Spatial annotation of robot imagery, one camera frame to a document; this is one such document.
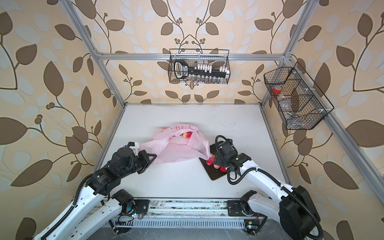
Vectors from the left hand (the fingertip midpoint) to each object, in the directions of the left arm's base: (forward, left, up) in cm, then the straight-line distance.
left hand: (159, 154), depth 72 cm
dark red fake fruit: (0, -33, -18) cm, 38 cm away
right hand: (+4, -32, -14) cm, 36 cm away
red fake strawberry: (+4, -26, -16) cm, 31 cm away
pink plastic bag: (+18, -4, -20) cm, 27 cm away
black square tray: (-1, -29, -21) cm, 36 cm away
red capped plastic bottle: (+39, -65, +10) cm, 76 cm away
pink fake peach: (+1, -30, -16) cm, 34 cm away
